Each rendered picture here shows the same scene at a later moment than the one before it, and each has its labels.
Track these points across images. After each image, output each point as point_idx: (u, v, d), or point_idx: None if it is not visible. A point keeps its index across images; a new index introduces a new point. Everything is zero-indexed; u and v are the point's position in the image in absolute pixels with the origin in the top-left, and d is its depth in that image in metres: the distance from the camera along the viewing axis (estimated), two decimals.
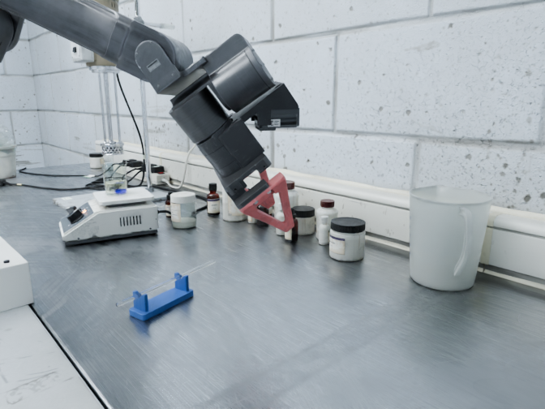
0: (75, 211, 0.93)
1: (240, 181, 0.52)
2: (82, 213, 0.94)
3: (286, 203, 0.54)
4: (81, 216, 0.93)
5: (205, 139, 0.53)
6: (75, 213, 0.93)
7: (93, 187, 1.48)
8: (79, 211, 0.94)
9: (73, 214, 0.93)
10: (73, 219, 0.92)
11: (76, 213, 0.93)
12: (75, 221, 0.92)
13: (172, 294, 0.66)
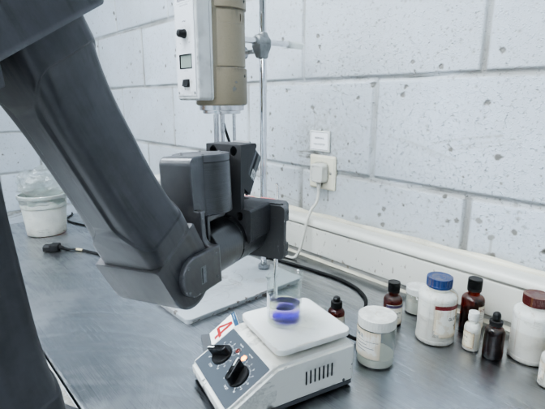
0: (237, 364, 0.56)
1: (285, 242, 0.51)
2: (245, 366, 0.57)
3: None
4: (246, 372, 0.56)
5: None
6: (236, 368, 0.56)
7: None
8: (242, 362, 0.57)
9: (234, 371, 0.56)
10: (234, 380, 0.56)
11: (238, 368, 0.56)
12: (238, 384, 0.55)
13: None
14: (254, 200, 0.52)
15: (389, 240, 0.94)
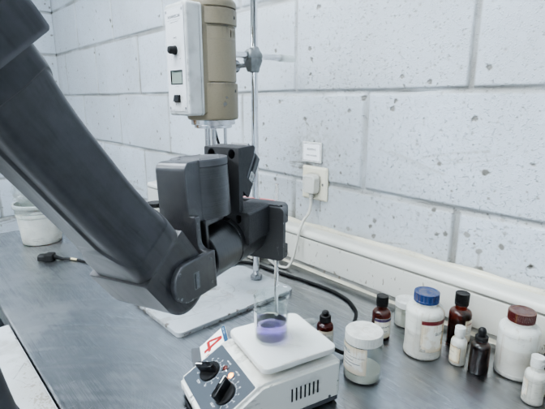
0: (223, 382, 0.57)
1: (285, 243, 0.51)
2: (231, 384, 0.58)
3: None
4: (233, 390, 0.57)
5: None
6: (222, 386, 0.57)
7: None
8: (228, 380, 0.58)
9: (221, 389, 0.57)
10: (221, 398, 0.57)
11: (224, 386, 0.57)
12: (224, 402, 0.56)
13: None
14: (253, 201, 0.52)
15: (379, 252, 0.95)
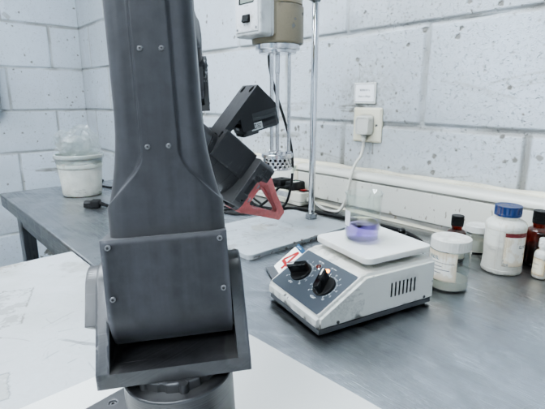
0: (323, 273, 0.56)
1: (244, 191, 0.52)
2: (330, 277, 0.57)
3: (273, 192, 0.58)
4: (333, 281, 0.56)
5: (208, 144, 0.52)
6: (323, 277, 0.56)
7: (224, 211, 1.11)
8: (327, 273, 0.57)
9: (322, 279, 0.55)
10: (322, 288, 0.55)
11: (324, 277, 0.56)
12: (326, 292, 0.55)
13: None
14: None
15: (442, 185, 0.93)
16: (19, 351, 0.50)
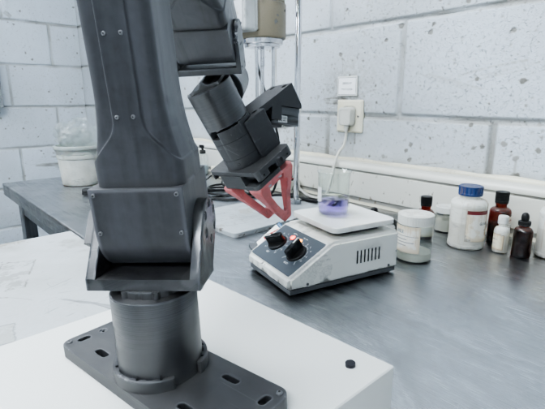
0: (296, 243, 0.62)
1: (268, 166, 0.52)
2: (303, 246, 0.63)
3: (289, 190, 0.58)
4: (304, 251, 0.62)
5: (238, 119, 0.53)
6: (295, 246, 0.62)
7: (215, 198, 1.18)
8: (300, 242, 0.63)
9: (293, 247, 0.62)
10: (292, 255, 0.62)
11: (297, 246, 0.62)
12: (295, 259, 0.61)
13: None
14: None
15: (417, 171, 1.00)
16: (23, 307, 0.57)
